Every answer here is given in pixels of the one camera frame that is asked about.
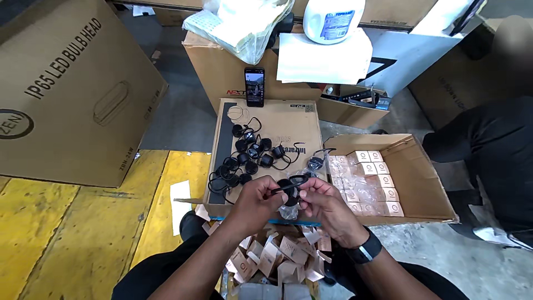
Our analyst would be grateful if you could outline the person's right hand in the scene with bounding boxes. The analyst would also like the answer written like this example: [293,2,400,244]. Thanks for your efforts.
[299,177,370,250]

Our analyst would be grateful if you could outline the person's left hand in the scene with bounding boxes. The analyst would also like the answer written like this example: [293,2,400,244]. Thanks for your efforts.
[232,175,289,237]

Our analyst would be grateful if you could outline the black round sensor with cable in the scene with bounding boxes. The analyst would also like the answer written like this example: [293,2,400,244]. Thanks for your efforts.
[271,174,309,207]

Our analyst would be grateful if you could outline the person's right forearm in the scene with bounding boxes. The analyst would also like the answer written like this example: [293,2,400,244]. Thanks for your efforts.
[346,226,443,300]

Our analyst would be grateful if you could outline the person's left forearm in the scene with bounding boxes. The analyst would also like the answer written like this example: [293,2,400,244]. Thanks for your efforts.
[147,220,252,300]

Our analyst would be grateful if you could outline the clear plastic bag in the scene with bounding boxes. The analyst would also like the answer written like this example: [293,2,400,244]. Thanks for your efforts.
[278,204,300,221]

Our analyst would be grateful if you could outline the black ribbed sensor in plastic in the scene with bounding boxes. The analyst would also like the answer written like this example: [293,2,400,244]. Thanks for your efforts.
[306,147,336,172]

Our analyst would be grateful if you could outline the stack of small white boxes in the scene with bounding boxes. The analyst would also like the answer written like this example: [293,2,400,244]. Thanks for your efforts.
[328,150,405,217]

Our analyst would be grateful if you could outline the pile of opened small cartons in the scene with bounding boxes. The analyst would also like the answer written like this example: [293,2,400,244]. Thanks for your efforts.
[196,204,332,286]

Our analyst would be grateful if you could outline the flat brown cardboard carton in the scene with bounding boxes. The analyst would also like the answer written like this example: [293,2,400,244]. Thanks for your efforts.
[203,98,330,227]

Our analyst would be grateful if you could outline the small open cardboard box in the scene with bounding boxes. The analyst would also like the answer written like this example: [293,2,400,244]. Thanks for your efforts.
[316,83,391,129]

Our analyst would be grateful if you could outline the white sheet of paper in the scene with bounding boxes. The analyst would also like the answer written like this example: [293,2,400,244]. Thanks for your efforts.
[170,180,192,237]

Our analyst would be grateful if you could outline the grey wrapped packs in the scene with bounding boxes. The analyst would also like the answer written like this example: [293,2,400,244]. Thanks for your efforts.
[238,282,312,300]

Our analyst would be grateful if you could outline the black smartphone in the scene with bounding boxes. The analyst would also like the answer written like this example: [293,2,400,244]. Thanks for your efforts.
[244,67,265,108]

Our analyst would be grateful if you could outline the black and blue package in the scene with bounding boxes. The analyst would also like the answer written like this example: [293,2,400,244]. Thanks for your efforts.
[339,88,392,111]

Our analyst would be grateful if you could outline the open brown cardboard box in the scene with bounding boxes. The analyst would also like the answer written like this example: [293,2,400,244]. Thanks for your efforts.
[323,133,460,228]

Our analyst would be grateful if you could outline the white paper sheets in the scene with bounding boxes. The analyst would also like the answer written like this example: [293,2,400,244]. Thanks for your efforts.
[276,27,374,86]

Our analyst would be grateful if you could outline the cardboard box with red print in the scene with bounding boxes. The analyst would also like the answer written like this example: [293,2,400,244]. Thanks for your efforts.
[182,30,323,116]

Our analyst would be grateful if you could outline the plastic bag with white contents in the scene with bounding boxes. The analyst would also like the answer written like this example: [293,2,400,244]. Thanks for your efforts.
[182,0,295,66]

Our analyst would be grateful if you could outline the black object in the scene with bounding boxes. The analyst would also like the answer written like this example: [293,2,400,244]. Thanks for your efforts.
[266,12,295,50]

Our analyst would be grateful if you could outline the brown box with faint print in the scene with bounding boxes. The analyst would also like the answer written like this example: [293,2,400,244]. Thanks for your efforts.
[408,39,533,131]

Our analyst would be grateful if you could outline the white box with black print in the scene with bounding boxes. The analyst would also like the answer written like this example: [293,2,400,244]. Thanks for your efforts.
[357,26,464,99]

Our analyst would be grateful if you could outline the white plastic jug, blue label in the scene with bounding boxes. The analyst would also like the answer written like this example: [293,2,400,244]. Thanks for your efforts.
[303,0,366,45]

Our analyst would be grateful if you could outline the yellow wooden boards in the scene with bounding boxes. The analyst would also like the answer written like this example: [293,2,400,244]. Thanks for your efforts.
[0,149,212,300]

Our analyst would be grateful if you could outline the long brown cardboard box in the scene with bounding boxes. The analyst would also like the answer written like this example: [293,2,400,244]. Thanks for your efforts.
[112,0,439,33]

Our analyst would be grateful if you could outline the large printed cardboard box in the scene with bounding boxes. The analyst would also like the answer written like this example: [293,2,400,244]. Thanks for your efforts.
[0,0,169,189]

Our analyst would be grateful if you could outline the pile of black cabled sensors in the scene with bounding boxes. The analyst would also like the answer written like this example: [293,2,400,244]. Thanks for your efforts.
[208,117,305,206]

